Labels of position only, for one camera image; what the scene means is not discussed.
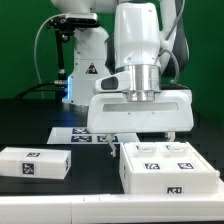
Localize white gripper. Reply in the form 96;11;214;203
87;90;194;157

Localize white cabinet body box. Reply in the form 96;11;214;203
119;142;220;194

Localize white front panel with peg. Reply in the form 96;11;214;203
163;142;214;172

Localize white cabinet drawer box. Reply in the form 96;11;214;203
0;147;71;179

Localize white door panel with peg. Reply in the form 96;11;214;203
123;142;164;173

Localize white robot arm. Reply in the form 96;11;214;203
87;0;193;141

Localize flat white panel four tags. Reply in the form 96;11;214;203
47;127;139;144

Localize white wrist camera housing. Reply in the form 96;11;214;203
95;71;131;93

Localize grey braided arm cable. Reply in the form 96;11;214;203
159;0;188;88

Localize white L-shaped obstacle frame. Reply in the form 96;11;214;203
0;181;224;224

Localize black base cables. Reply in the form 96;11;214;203
13;79;69;100

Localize black camera on stand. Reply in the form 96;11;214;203
46;13;100;100

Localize grey camera cable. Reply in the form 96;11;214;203
33;13;63;100

